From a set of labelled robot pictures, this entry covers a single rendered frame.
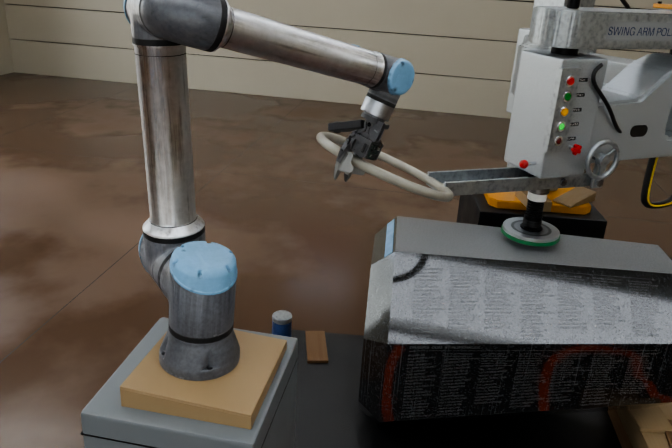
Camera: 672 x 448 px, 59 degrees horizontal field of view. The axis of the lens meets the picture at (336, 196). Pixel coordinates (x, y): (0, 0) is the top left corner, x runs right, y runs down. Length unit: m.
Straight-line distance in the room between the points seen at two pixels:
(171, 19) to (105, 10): 8.23
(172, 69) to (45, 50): 8.76
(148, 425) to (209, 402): 0.14
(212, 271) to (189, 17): 0.53
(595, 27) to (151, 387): 1.70
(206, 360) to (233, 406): 0.13
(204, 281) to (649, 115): 1.76
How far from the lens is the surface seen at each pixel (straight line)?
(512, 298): 2.23
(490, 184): 2.15
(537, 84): 2.21
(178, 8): 1.25
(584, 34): 2.16
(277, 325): 3.04
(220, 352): 1.45
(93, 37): 9.63
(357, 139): 1.72
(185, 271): 1.35
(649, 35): 2.37
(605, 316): 2.32
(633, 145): 2.48
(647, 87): 2.48
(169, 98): 1.38
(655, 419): 2.77
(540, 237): 2.36
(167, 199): 1.45
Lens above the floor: 1.79
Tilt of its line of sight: 21 degrees down
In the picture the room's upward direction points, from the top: 3 degrees clockwise
